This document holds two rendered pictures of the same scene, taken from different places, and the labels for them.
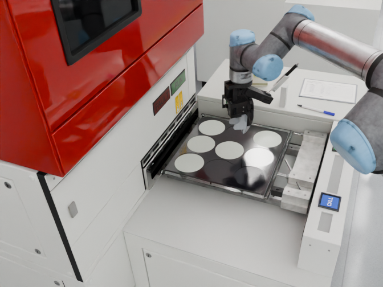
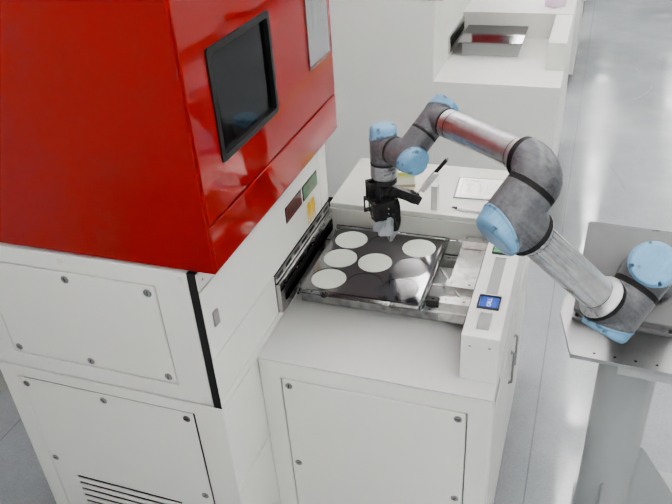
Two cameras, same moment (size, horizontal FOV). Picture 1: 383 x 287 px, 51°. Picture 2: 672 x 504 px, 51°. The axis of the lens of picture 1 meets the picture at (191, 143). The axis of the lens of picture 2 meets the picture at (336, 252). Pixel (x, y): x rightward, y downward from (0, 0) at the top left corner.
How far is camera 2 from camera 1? 0.70 m
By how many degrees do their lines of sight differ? 6
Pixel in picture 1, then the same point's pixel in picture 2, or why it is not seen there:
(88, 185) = (228, 294)
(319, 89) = (477, 188)
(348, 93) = not seen: hidden behind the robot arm
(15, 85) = (179, 182)
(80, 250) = (220, 368)
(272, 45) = (416, 137)
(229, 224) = (381, 342)
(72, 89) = (225, 185)
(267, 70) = (412, 163)
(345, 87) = not seen: hidden behind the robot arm
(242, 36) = (383, 129)
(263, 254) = (421, 368)
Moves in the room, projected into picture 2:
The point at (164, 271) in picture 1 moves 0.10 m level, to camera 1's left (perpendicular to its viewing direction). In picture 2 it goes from (308, 405) to (271, 410)
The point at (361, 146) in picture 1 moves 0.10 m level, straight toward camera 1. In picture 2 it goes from (503, 225) to (493, 250)
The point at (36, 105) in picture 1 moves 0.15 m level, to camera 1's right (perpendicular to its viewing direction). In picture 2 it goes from (199, 199) to (274, 190)
